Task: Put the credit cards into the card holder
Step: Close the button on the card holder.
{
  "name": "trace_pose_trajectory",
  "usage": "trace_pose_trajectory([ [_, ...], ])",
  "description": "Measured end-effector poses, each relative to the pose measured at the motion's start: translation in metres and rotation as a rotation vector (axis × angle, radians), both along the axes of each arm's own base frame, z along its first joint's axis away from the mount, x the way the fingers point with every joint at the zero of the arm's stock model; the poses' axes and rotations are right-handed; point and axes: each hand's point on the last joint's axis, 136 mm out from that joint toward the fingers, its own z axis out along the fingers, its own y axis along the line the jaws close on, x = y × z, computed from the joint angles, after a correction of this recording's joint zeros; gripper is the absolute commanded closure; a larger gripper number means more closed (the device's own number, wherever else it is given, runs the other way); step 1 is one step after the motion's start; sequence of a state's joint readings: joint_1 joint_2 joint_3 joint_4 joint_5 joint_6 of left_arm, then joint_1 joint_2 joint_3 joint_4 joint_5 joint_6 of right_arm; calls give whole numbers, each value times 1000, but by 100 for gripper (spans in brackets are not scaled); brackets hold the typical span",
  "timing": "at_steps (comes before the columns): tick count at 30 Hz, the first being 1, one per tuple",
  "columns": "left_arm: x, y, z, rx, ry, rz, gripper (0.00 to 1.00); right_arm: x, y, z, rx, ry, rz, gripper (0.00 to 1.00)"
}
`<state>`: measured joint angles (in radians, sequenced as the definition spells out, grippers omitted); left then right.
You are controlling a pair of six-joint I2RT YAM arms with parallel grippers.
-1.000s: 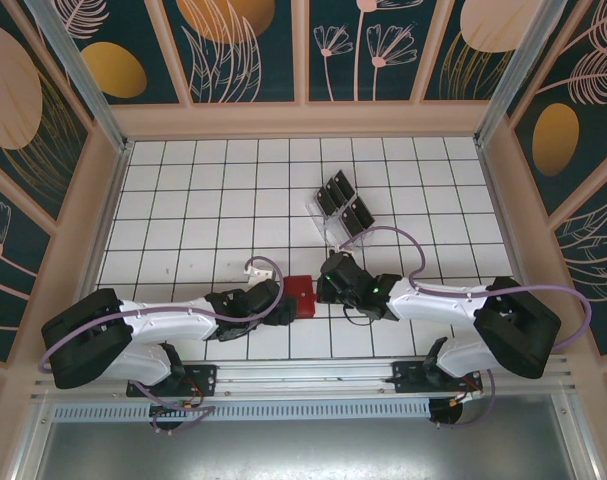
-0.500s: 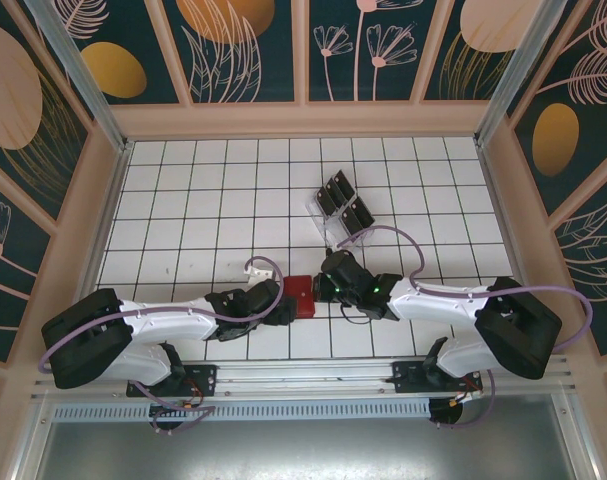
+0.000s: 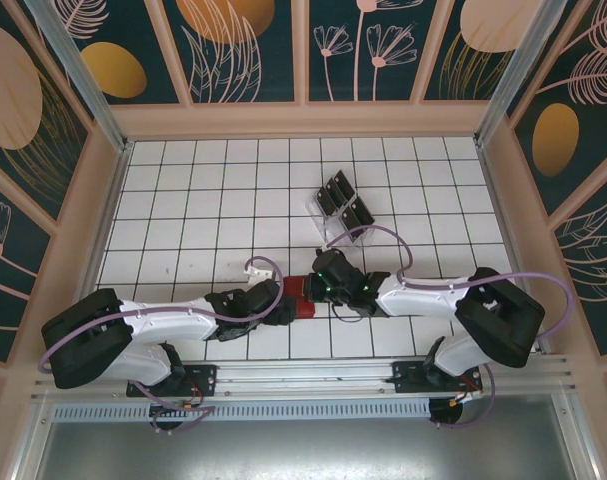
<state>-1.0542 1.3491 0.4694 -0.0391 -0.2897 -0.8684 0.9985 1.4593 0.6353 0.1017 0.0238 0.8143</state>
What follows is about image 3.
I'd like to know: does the red card holder wallet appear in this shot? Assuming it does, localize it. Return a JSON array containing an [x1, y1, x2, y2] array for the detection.
[[281, 274, 319, 320]]

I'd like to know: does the clear acrylic card stand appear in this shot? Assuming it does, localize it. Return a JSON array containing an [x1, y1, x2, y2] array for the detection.
[[305, 169, 375, 247]]

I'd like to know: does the grey metal sheet panel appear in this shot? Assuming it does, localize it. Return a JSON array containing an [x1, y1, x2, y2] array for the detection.
[[30, 392, 589, 480]]

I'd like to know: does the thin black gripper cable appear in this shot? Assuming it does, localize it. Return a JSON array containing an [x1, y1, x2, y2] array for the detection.
[[329, 299, 365, 324]]

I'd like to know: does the aluminium mounting rail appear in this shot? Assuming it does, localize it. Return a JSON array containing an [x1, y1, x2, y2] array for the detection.
[[32, 352, 577, 402]]

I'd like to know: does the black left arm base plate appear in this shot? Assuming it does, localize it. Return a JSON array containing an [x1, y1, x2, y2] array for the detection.
[[126, 364, 218, 399]]

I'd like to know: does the grey slotted cable duct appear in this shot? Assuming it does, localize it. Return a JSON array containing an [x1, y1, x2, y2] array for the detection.
[[52, 399, 432, 422]]

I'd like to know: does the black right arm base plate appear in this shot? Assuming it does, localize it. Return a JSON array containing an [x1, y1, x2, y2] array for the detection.
[[391, 360, 484, 397]]

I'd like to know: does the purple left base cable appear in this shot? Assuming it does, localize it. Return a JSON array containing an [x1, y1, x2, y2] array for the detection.
[[132, 377, 217, 435]]

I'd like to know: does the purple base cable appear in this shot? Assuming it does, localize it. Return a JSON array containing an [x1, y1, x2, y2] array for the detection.
[[132, 377, 217, 435], [430, 362, 500, 430]]

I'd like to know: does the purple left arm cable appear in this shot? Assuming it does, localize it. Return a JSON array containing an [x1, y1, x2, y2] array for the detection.
[[38, 256, 285, 374]]

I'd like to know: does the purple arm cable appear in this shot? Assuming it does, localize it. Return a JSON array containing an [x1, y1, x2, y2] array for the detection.
[[325, 225, 575, 347], [38, 256, 285, 374]]

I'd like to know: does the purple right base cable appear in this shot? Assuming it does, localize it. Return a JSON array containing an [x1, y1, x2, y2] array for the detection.
[[430, 362, 500, 430]]

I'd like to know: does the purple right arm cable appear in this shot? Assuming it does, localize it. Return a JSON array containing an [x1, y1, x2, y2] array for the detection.
[[325, 225, 575, 347]]

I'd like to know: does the aluminium frame post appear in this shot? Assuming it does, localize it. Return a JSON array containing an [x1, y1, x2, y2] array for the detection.
[[474, 0, 568, 147], [22, 0, 135, 154]]

